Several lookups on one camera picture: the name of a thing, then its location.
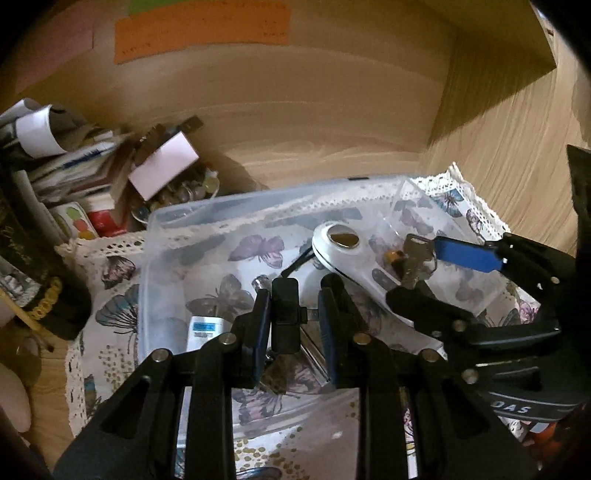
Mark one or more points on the dark wine bottle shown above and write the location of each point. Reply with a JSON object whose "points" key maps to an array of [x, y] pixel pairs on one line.
{"points": [[27, 258]]}

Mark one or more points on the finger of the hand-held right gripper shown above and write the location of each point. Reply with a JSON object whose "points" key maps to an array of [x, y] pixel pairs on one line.
{"points": [[425, 309], [466, 254]]}

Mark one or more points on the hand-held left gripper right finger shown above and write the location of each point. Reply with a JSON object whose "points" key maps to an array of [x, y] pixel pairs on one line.
{"points": [[328, 323]]}

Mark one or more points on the yellow stick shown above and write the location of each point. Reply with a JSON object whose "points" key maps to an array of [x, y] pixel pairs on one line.
{"points": [[23, 316]]}

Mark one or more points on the pink sticky note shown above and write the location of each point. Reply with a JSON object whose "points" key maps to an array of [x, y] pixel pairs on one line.
{"points": [[60, 32]]}

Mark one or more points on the butterfly print tablecloth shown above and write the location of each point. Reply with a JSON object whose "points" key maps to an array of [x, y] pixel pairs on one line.
{"points": [[115, 314]]}

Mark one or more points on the white handheld magnifier device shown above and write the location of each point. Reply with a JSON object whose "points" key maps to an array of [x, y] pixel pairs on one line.
{"points": [[341, 265]]}

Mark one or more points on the white travel adapter plug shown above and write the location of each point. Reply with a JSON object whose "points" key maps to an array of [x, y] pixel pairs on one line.
{"points": [[203, 330]]}

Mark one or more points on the red and white box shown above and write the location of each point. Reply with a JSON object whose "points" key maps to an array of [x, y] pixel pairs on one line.
{"points": [[101, 219]]}

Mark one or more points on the clear plastic container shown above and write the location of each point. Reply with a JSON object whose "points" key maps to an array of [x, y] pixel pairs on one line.
{"points": [[207, 258]]}

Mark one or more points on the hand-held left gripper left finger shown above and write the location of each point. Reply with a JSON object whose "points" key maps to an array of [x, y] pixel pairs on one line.
{"points": [[261, 323]]}

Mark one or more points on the stack of booklets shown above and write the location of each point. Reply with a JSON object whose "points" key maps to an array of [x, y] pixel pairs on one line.
{"points": [[78, 170]]}

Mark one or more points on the pale pink card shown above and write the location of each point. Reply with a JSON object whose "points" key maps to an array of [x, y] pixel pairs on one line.
{"points": [[161, 164]]}

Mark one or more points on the silver metal tube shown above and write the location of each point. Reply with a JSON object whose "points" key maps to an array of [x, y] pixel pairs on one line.
{"points": [[263, 284]]}

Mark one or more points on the bowl of coins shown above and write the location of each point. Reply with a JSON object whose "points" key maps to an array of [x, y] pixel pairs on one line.
{"points": [[189, 191]]}

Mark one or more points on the bunch of keys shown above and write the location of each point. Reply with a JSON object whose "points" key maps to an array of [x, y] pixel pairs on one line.
{"points": [[418, 249]]}

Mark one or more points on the green sticky note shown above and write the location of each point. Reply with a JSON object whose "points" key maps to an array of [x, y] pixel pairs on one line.
{"points": [[152, 5]]}

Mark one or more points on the orange sticky note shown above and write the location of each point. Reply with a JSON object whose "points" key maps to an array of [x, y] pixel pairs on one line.
{"points": [[203, 32]]}

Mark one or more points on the wooden shelf unit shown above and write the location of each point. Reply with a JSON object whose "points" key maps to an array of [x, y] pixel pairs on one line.
{"points": [[323, 115]]}

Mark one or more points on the black usb adapter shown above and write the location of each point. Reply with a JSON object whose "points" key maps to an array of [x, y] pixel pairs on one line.
{"points": [[284, 318]]}

